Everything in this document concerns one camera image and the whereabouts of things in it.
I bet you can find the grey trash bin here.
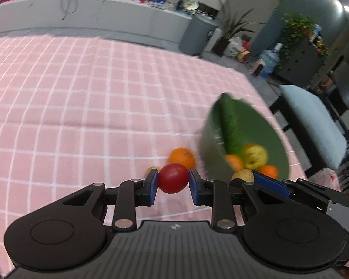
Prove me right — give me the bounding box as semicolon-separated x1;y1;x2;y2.
179;14;218;56

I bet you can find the dark cabinet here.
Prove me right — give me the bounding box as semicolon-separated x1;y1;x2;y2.
276;38;324;88

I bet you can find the grey tv console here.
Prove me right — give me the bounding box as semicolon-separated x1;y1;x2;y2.
0;0;191;50

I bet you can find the potted long-leaf plant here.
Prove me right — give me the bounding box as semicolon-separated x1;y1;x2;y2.
212;0;265;57

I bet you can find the water jug bottle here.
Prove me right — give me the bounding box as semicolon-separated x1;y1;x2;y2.
260;43;283;77

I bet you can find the green cucumber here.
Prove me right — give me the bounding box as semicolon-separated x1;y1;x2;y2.
219;93;243;156

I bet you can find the black hanging cable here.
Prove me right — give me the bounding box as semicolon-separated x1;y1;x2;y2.
59;0;79;21

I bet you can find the blue cushioned bench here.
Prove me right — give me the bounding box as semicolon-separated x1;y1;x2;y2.
270;84;347;178

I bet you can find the white plastic bag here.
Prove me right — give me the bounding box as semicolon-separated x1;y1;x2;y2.
224;36;243;57

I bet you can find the red tomato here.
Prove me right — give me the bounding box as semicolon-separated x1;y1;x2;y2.
158;163;189;194

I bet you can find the pink checkered tablecloth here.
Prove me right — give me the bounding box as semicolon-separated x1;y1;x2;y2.
0;33;308;278

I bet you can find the yellow-green pear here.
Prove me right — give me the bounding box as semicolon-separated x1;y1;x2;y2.
242;143;269;170

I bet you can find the green leafy potted plant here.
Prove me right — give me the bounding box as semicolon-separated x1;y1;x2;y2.
279;13;315;60

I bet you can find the green colander bowl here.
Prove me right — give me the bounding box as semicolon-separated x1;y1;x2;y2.
198;93;290;183

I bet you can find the orange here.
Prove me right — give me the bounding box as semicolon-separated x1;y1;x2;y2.
168;147;196;170
224;154;244;172
258;164;279;179

